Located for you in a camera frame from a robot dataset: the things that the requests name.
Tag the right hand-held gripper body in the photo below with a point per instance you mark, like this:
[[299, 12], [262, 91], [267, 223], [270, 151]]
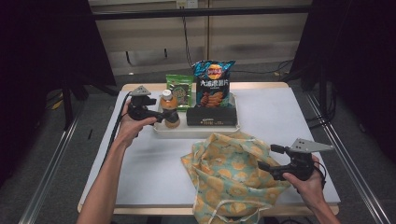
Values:
[[300, 165]]

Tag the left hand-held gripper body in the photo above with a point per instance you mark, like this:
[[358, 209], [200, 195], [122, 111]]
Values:
[[138, 110]]

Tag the orange tea bottle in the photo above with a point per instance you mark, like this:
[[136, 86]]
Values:
[[169, 104]]

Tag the green snack packet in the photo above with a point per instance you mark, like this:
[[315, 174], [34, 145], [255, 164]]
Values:
[[180, 90]]

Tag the white plastic tray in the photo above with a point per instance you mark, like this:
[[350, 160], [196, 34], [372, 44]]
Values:
[[193, 131]]

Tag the orange-print cloth bag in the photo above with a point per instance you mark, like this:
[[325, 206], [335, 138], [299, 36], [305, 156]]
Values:
[[224, 174]]

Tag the black rectangular box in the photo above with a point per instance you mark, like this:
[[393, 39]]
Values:
[[211, 115]]

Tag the blue potato chips bag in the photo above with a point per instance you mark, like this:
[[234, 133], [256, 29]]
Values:
[[214, 90]]

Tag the person's left hand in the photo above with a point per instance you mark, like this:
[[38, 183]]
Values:
[[130, 129]]

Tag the person's right hand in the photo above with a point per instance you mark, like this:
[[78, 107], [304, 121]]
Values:
[[311, 193]]

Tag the white table mat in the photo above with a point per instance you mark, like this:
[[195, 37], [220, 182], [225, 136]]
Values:
[[155, 168]]

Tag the small black floor object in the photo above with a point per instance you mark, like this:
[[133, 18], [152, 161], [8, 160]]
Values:
[[90, 133]]

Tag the black stand leg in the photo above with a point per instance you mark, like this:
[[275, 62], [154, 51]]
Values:
[[67, 105]]

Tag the yellow floor object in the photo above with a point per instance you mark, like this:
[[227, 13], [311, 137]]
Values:
[[57, 104]]

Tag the black horizontal bar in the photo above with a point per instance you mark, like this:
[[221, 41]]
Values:
[[140, 14]]

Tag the dark curtain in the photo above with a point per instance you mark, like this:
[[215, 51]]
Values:
[[37, 62], [358, 62]]

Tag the aluminium floor rail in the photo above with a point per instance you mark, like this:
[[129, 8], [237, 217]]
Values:
[[42, 193], [370, 202]]

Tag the white wall socket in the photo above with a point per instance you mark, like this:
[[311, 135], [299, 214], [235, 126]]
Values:
[[186, 3]]

